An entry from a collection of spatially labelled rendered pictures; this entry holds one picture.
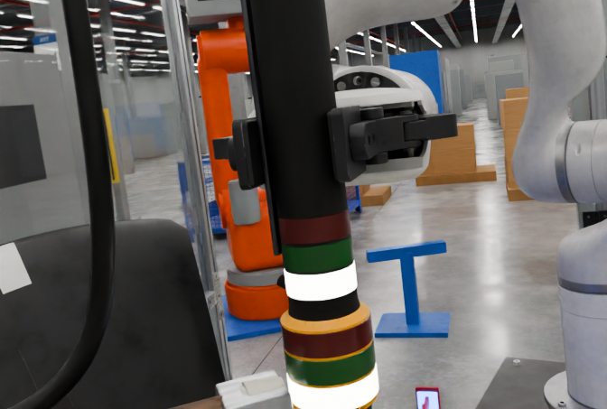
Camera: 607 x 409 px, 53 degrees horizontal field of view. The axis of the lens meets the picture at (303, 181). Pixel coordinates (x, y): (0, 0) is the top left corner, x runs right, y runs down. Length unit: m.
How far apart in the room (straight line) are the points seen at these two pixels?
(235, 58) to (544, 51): 3.57
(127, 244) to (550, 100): 0.63
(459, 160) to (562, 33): 8.74
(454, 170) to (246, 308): 5.86
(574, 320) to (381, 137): 0.72
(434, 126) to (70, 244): 0.23
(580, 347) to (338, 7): 0.64
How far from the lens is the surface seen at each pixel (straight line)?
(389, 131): 0.30
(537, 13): 0.85
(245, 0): 0.28
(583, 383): 1.01
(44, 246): 0.41
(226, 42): 4.31
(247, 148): 0.27
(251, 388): 0.29
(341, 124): 0.25
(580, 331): 0.98
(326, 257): 0.27
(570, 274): 0.96
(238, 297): 4.35
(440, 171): 9.60
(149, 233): 0.42
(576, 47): 0.86
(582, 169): 0.91
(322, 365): 0.28
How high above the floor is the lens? 1.51
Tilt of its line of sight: 7 degrees down
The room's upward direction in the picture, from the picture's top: 7 degrees counter-clockwise
